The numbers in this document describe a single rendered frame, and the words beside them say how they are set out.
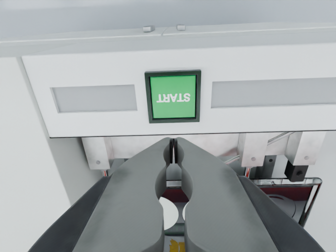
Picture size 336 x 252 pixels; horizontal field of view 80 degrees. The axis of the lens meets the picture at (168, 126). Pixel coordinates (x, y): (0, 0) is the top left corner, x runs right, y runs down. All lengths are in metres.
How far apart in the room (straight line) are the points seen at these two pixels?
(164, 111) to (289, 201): 0.31
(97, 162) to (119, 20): 0.95
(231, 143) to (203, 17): 0.90
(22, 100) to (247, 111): 0.24
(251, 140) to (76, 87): 0.24
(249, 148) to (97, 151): 0.23
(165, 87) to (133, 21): 0.99
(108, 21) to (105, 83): 1.00
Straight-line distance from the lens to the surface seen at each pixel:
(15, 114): 0.28
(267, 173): 0.45
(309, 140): 0.36
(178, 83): 0.21
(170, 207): 0.41
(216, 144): 0.35
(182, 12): 1.17
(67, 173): 0.32
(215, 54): 0.21
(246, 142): 0.32
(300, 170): 0.39
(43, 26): 1.35
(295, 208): 0.46
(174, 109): 0.22
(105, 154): 0.33
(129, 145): 0.35
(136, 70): 0.21
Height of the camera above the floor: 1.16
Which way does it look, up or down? 63 degrees down
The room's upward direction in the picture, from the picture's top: 177 degrees counter-clockwise
